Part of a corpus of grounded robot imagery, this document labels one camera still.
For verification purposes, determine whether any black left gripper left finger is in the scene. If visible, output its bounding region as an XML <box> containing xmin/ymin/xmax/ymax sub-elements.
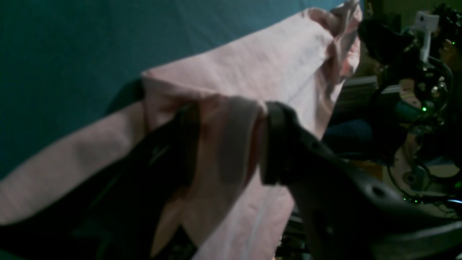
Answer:
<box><xmin>1</xmin><ymin>103</ymin><xmax>200</xmax><ymax>260</ymax></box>

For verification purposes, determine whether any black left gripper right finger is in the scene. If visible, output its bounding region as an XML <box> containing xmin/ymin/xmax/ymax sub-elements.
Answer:
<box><xmin>260</xmin><ymin>102</ymin><xmax>462</xmax><ymax>260</ymax></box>

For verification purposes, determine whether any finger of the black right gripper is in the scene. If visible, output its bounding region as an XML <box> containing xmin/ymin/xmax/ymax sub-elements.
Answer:
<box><xmin>357</xmin><ymin>18</ymin><xmax>414</xmax><ymax>65</ymax></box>

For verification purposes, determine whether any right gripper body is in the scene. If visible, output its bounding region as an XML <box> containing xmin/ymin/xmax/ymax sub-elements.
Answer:
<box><xmin>375</xmin><ymin>32</ymin><xmax>455</xmax><ymax>120</ymax></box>

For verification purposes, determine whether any pink T-shirt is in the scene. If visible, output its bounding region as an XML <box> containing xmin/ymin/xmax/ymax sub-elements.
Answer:
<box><xmin>1</xmin><ymin>0</ymin><xmax>362</xmax><ymax>260</ymax></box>

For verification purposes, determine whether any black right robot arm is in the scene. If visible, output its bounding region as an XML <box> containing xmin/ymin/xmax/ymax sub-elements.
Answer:
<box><xmin>358</xmin><ymin>13</ymin><xmax>461</xmax><ymax>220</ymax></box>

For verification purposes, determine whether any teal table cloth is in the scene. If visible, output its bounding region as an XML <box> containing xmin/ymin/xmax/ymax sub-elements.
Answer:
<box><xmin>0</xmin><ymin>0</ymin><xmax>341</xmax><ymax>178</ymax></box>

